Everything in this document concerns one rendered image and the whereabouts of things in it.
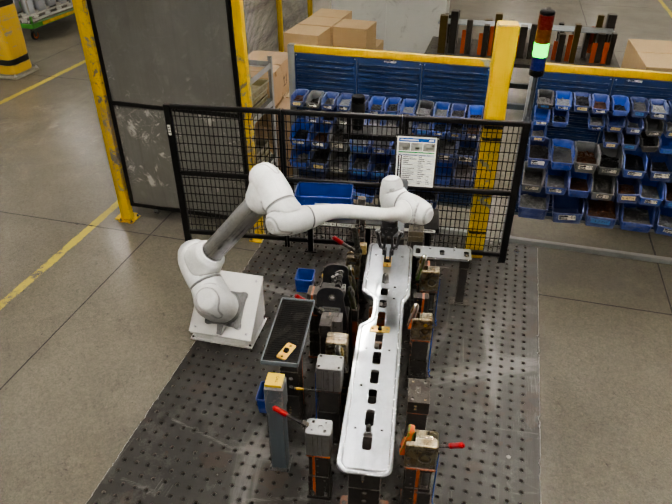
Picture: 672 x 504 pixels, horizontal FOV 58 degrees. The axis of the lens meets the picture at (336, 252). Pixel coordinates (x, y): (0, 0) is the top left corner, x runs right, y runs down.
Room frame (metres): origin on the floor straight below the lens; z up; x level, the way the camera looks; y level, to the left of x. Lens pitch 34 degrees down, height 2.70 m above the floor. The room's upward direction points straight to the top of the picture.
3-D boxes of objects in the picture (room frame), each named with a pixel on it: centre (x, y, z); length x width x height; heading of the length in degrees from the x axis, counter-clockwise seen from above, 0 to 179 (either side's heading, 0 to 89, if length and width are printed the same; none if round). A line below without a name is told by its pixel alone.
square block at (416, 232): (2.66, -0.41, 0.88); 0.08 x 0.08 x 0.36; 82
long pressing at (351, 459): (1.92, -0.19, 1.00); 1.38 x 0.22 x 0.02; 172
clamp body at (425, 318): (1.98, -0.37, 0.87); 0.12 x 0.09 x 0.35; 82
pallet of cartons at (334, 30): (6.99, -0.01, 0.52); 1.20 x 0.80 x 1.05; 162
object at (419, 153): (2.94, -0.42, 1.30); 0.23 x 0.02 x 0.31; 82
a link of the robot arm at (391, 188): (2.40, -0.26, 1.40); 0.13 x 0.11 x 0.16; 39
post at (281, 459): (1.50, 0.21, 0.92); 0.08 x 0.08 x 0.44; 82
